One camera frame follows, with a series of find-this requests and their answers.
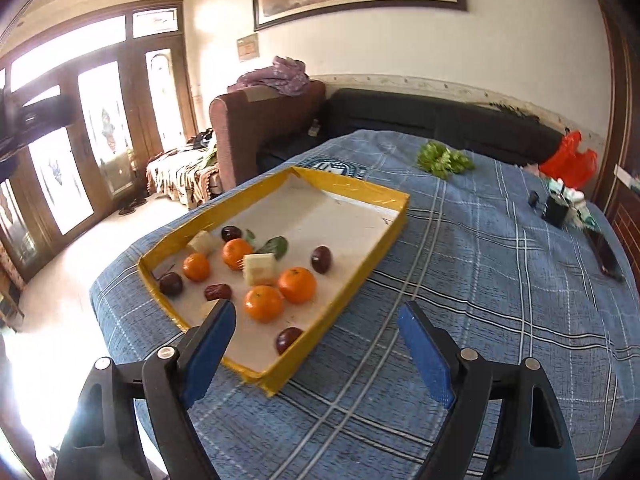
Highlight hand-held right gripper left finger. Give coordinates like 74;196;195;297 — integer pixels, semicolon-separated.
54;299;237;480

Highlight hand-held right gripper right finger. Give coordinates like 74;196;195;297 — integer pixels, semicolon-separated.
397;301;581;480

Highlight orange mandarin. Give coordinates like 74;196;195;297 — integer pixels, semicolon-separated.
222;238;254;271
243;285;284;324
277;267;318;304
182;253;211;282

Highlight yellow-edged cardboard tray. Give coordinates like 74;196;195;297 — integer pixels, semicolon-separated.
137;165;410;400

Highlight blue plaid blanket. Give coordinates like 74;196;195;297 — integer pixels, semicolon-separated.
89;129;640;480

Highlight wooden glazed door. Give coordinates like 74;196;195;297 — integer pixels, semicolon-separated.
0;0;198;286

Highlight dark slippers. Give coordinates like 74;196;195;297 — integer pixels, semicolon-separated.
117;197;148;217

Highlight patterned sofa cover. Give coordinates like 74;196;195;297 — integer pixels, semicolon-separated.
146;145;223;211

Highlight black box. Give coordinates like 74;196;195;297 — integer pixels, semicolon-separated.
541;195;568;227

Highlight green lettuce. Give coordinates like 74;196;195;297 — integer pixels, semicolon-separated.
416;141;476;180

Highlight black phone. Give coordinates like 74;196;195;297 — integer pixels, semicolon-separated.
584;229;626;281

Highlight white and green packets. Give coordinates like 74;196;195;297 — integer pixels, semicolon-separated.
545;177;608;228

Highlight brown armchair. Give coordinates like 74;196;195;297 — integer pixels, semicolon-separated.
209;79;327;192

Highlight black sofa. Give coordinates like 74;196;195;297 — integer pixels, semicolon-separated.
256;87;566;173

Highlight red plastic bag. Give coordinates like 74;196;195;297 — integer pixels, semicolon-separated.
539;130;598;188

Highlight purple floral cloth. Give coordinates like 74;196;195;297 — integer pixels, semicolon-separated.
235;56;310;97

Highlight small wall frame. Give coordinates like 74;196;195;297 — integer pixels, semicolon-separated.
236;32;260;62

